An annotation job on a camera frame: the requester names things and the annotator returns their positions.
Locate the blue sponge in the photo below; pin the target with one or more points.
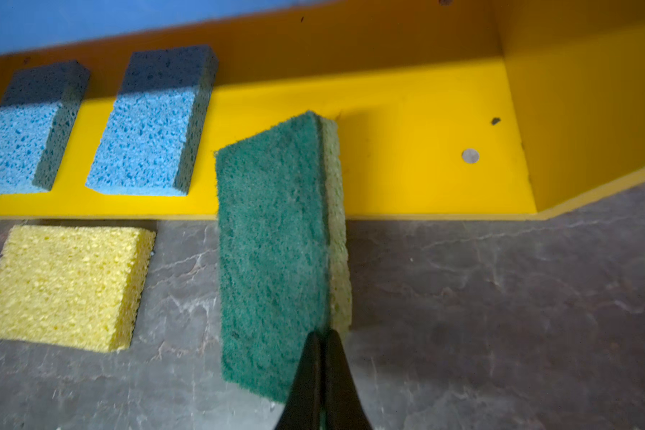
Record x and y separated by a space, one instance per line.
37 115
150 143

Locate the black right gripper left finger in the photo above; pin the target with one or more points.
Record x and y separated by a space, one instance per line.
304 405

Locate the yellow shelf pink blue boards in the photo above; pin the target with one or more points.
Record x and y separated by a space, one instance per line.
446 110

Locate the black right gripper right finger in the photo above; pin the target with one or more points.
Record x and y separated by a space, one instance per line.
341 403

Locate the dark green scrub sponge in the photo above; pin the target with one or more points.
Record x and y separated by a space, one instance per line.
284 262

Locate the yellow sponge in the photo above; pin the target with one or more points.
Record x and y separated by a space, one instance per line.
75 287

